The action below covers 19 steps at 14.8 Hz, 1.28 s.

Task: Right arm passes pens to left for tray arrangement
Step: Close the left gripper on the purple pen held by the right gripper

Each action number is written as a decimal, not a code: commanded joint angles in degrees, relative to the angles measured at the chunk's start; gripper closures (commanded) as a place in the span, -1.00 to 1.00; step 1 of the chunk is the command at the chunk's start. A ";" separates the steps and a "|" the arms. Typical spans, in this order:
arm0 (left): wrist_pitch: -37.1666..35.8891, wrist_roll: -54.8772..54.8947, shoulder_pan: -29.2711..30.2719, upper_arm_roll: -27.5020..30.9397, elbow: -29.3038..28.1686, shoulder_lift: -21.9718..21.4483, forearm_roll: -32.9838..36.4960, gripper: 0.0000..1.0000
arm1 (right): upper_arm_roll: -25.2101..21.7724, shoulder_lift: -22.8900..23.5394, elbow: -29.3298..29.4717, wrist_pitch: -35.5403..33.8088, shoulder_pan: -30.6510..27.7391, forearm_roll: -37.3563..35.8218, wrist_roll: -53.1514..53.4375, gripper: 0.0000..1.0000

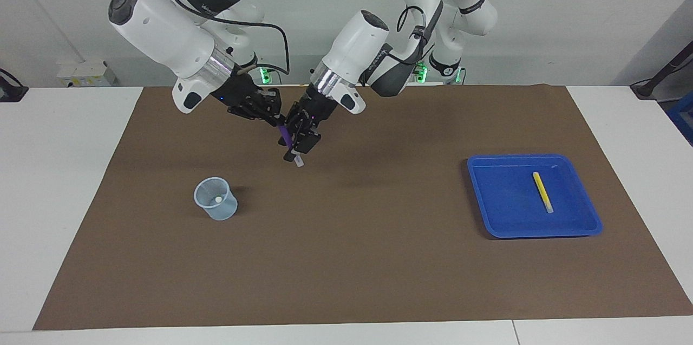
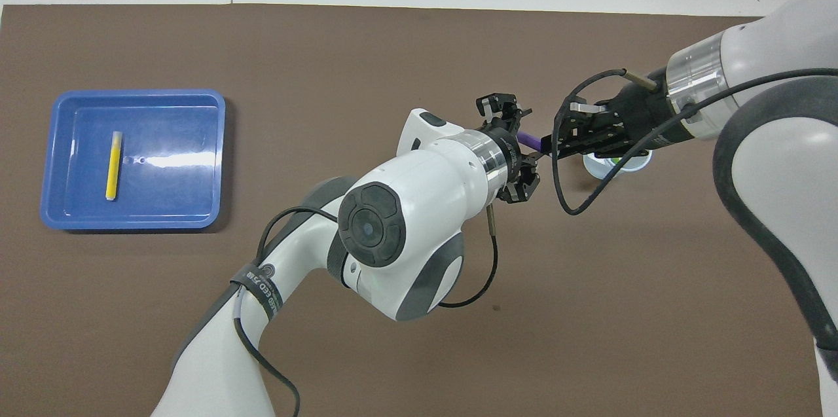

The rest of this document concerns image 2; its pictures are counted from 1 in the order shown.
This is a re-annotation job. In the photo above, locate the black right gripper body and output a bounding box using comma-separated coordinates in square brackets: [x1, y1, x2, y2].
[612, 80, 678, 156]

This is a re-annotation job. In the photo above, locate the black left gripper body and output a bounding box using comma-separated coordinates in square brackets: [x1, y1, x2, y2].
[486, 127, 524, 185]

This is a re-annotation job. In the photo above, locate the yellow pen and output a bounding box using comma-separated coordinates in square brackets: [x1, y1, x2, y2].
[105, 131, 124, 202]

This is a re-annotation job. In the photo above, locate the blue plastic tray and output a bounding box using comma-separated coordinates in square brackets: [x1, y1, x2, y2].
[41, 89, 227, 231]

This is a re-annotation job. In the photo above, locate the clear plastic cup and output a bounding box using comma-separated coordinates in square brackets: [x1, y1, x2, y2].
[583, 149, 653, 181]

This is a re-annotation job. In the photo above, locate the brown table mat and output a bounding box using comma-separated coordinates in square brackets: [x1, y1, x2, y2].
[0, 3, 824, 417]

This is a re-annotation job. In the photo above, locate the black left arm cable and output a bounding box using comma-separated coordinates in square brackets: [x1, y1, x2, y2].
[232, 204, 500, 417]

